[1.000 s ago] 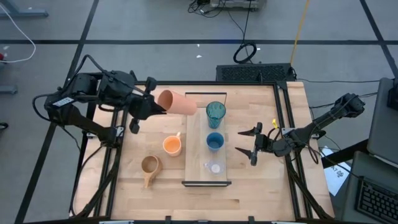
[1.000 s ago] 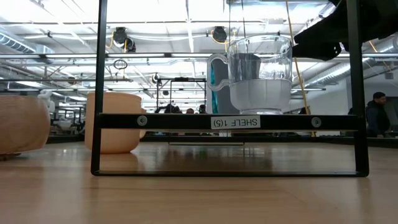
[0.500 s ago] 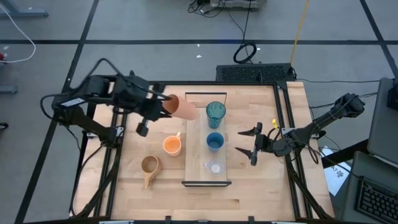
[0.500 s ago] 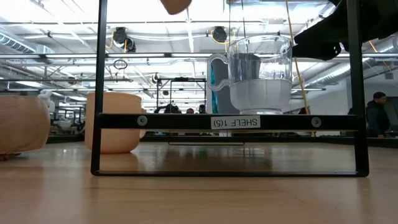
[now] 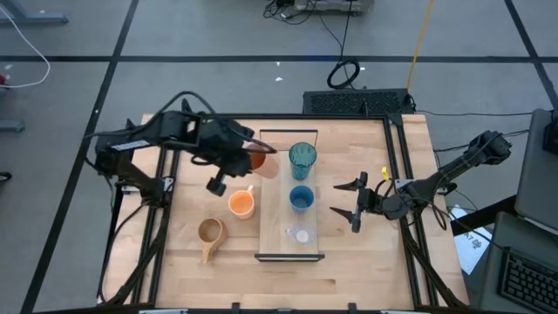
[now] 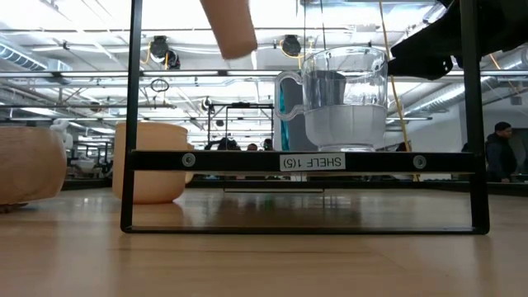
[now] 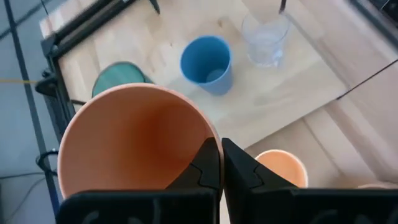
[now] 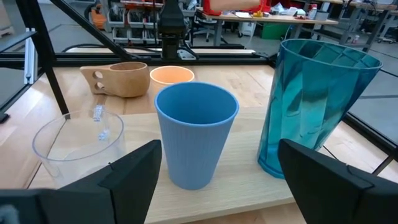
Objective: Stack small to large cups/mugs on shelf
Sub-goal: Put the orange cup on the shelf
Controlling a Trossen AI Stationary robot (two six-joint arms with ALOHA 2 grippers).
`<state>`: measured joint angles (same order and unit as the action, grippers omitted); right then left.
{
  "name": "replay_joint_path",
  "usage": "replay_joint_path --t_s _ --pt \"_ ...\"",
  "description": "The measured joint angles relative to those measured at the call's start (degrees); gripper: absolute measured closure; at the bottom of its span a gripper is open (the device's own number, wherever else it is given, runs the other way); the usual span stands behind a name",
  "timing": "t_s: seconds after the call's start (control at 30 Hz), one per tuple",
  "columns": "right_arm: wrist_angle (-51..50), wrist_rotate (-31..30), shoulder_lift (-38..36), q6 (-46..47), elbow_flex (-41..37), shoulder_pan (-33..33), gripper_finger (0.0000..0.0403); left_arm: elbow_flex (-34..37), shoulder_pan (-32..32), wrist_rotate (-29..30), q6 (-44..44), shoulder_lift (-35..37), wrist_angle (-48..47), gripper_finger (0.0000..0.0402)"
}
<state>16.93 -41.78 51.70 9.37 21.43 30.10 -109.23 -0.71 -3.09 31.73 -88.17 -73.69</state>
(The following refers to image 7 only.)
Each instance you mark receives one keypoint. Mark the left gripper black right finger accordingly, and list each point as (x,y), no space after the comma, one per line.
(245,186)

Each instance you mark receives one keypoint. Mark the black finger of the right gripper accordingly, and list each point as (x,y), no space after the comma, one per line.
(154,5)

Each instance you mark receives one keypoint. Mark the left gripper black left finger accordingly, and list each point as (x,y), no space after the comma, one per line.
(205,168)

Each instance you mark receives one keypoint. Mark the blue plastic cup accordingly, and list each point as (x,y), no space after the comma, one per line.
(202,59)

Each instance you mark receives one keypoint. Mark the teal faceted plastic tumbler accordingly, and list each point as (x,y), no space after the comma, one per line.
(118,74)

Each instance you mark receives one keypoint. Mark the peach plastic cup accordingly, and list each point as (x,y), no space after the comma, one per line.
(124,140)

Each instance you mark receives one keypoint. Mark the clear glass mug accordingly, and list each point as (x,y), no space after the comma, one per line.
(264,46)

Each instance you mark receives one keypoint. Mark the black aluminium table frame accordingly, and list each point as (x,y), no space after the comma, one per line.
(60,93)

